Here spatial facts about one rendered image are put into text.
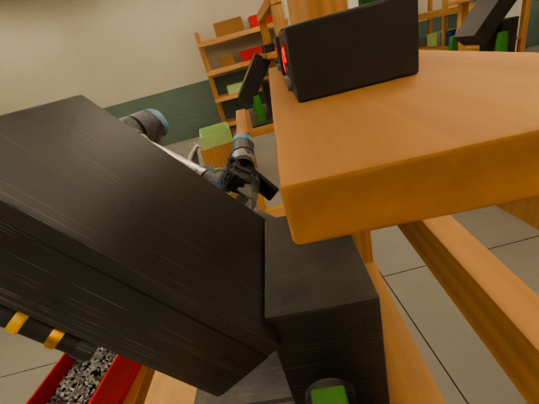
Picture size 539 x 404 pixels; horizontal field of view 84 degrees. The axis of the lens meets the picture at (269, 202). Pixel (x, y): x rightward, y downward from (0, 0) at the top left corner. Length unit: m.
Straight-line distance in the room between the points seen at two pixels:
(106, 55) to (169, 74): 1.40
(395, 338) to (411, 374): 0.09
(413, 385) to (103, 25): 8.22
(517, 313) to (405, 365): 0.45
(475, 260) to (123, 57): 8.08
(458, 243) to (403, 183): 0.38
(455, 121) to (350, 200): 0.08
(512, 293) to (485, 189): 0.30
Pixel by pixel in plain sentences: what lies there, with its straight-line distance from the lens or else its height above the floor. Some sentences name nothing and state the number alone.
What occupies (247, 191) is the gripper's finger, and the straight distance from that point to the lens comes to 0.82.
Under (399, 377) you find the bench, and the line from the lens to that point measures 0.84.
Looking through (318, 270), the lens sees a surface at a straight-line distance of 0.55.
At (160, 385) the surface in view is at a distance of 0.97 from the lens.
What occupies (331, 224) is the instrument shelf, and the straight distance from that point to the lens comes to 0.17.
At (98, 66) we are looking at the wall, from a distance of 8.46.
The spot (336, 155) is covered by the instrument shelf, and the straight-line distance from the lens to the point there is 0.17.
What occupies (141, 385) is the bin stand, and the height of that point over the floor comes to 0.80.
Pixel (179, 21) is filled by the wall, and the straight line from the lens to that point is 7.99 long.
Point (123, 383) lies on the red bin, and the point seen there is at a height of 0.84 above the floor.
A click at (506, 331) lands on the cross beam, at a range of 0.47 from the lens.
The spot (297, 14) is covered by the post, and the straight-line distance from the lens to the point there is 1.25.
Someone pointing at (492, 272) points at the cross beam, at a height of 1.28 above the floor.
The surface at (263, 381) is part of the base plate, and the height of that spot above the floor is 0.90.
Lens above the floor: 1.60
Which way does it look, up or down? 27 degrees down
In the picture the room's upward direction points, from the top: 15 degrees counter-clockwise
